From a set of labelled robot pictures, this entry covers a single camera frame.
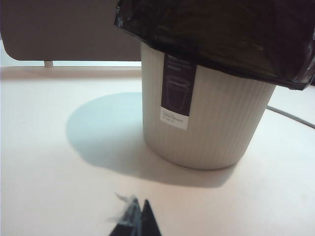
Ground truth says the white ribbed trash can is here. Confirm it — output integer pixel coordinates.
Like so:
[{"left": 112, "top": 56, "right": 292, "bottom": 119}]
[{"left": 141, "top": 40, "right": 277, "bottom": 171}]

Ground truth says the grey cable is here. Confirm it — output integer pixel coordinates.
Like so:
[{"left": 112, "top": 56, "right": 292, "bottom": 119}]
[{"left": 266, "top": 105, "right": 315, "bottom": 129}]

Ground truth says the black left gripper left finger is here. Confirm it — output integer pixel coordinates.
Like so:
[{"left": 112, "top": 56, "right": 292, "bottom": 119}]
[{"left": 107, "top": 193, "right": 141, "bottom": 236}]

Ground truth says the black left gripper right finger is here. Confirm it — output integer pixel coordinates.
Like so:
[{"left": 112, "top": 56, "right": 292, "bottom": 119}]
[{"left": 141, "top": 198, "right": 164, "bottom": 236}]

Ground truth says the grey rounded desk divider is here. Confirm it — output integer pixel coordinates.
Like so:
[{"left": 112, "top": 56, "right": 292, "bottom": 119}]
[{"left": 0, "top": 0, "right": 146, "bottom": 62}]

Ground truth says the black garbage bag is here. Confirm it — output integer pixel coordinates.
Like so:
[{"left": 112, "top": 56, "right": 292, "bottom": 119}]
[{"left": 114, "top": 0, "right": 315, "bottom": 91}]

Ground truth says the dark product label sticker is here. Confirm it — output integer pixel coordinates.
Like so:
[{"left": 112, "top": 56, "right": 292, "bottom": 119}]
[{"left": 159, "top": 52, "right": 197, "bottom": 130}]

